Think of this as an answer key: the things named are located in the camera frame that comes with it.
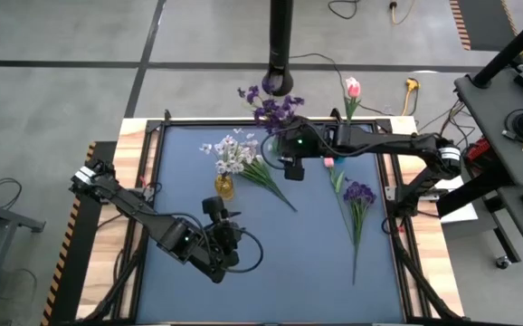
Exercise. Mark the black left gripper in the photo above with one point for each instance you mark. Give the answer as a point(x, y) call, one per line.
point(225, 237)

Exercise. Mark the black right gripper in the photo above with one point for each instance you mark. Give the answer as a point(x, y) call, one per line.
point(291, 151)

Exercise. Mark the amber glass vase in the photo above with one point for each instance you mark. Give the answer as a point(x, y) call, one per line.
point(224, 188)

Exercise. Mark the purple artificial flower bunch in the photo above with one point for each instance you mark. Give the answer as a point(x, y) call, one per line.
point(279, 113)
point(252, 95)
point(358, 192)

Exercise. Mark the pale pink artificial tulip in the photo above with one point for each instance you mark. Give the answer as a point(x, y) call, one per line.
point(350, 81)

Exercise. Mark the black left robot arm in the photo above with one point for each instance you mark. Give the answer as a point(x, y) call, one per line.
point(126, 204)

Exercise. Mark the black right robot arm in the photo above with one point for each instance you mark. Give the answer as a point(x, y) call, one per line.
point(379, 142)

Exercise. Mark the blue table mat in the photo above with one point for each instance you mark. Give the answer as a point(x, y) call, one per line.
point(288, 294)

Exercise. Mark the white paper sheet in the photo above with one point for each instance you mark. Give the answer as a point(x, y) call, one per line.
point(463, 213)

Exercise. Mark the red box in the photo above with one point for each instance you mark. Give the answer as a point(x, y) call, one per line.
point(478, 149)

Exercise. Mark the grey side desk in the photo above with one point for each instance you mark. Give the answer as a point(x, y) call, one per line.
point(483, 104)

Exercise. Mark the grey metal side table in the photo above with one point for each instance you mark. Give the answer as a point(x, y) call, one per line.
point(8, 216)

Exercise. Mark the dark hazard-striped floor mat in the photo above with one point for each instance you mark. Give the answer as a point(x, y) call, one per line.
point(483, 22)

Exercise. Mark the black caster wheel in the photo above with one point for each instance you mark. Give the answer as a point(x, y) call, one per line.
point(503, 261)

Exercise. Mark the black slanted stand pole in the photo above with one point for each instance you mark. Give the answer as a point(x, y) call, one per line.
point(510, 50)

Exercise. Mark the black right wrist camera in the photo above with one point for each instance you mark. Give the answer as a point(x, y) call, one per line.
point(294, 172)

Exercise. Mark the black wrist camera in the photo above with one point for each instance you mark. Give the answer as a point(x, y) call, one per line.
point(213, 205)
point(294, 172)

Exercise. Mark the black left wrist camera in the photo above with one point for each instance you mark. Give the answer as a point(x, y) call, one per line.
point(213, 205)

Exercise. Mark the black metal table frame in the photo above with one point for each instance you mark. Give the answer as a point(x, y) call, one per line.
point(198, 122)

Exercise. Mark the black upright camera pole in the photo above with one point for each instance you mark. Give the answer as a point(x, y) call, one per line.
point(281, 36)

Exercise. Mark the black hazard-striped base plate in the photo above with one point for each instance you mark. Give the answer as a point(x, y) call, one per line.
point(80, 271)

